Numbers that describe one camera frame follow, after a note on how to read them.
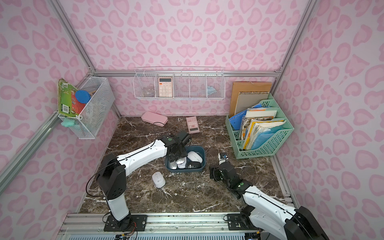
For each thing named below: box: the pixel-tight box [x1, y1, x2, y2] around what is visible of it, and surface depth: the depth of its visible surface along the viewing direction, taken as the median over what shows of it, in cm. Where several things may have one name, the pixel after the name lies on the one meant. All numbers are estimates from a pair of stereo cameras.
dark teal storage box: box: [164, 145, 206, 173], surface depth 92 cm
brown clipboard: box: [229, 81, 272, 118], surface depth 98 cm
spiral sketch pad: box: [234, 91, 269, 115], surface depth 99 cm
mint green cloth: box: [60, 117, 75, 128], surface depth 65 cm
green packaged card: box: [57, 78, 85, 116], surface depth 72 cm
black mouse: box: [186, 161, 201, 169], surface depth 92 cm
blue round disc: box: [75, 90, 91, 104], surface depth 76 cm
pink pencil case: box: [141, 111, 169, 127], surface depth 120 cm
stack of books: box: [240, 107, 287, 151], surface depth 88 cm
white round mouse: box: [152, 171, 166, 189], surface depth 87 cm
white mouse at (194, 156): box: [187, 150, 203, 164], surface depth 95 cm
